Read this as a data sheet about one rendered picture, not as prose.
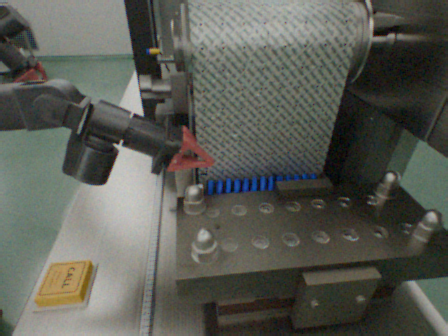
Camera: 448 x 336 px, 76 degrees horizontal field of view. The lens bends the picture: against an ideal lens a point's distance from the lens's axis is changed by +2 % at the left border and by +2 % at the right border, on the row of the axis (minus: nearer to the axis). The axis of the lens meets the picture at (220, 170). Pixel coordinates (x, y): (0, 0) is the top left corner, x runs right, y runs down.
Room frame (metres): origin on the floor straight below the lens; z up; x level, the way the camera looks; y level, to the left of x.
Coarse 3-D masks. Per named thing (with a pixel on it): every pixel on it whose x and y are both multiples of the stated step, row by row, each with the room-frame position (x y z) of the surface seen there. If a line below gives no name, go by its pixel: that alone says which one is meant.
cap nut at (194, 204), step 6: (192, 186) 0.34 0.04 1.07; (198, 186) 0.35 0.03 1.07; (186, 192) 0.34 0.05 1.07; (192, 192) 0.33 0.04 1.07; (198, 192) 0.34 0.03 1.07; (186, 198) 0.34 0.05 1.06; (192, 198) 0.33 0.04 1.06; (198, 198) 0.33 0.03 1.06; (186, 204) 0.33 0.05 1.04; (192, 204) 0.33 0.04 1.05; (198, 204) 0.33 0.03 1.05; (204, 204) 0.34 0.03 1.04; (186, 210) 0.33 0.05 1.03; (192, 210) 0.33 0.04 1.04; (198, 210) 0.33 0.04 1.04
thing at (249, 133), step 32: (224, 96) 0.42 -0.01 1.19; (256, 96) 0.42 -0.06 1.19; (288, 96) 0.43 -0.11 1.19; (320, 96) 0.44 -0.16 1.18; (224, 128) 0.42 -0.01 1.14; (256, 128) 0.42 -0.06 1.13; (288, 128) 0.43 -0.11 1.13; (320, 128) 0.44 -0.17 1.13; (224, 160) 0.42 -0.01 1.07; (256, 160) 0.42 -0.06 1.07; (288, 160) 0.43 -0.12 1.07; (320, 160) 0.44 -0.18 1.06
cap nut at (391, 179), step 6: (384, 174) 0.39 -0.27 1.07; (390, 174) 0.38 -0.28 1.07; (396, 174) 0.38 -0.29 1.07; (384, 180) 0.38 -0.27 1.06; (390, 180) 0.37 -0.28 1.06; (396, 180) 0.37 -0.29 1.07; (378, 186) 0.38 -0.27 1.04; (384, 186) 0.37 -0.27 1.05; (390, 186) 0.37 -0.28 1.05; (396, 186) 0.37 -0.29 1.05; (378, 192) 0.38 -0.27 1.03; (384, 192) 0.37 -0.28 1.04; (390, 192) 0.37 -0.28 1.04; (396, 192) 0.37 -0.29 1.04; (384, 198) 0.37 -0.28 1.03; (390, 198) 0.36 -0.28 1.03
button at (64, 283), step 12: (60, 264) 0.31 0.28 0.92; (72, 264) 0.31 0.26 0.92; (84, 264) 0.31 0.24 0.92; (48, 276) 0.29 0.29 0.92; (60, 276) 0.29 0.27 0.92; (72, 276) 0.29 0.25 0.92; (84, 276) 0.29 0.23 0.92; (48, 288) 0.27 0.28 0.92; (60, 288) 0.27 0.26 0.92; (72, 288) 0.27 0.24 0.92; (84, 288) 0.28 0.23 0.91; (36, 300) 0.25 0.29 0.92; (48, 300) 0.25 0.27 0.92; (60, 300) 0.25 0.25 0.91; (72, 300) 0.26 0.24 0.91
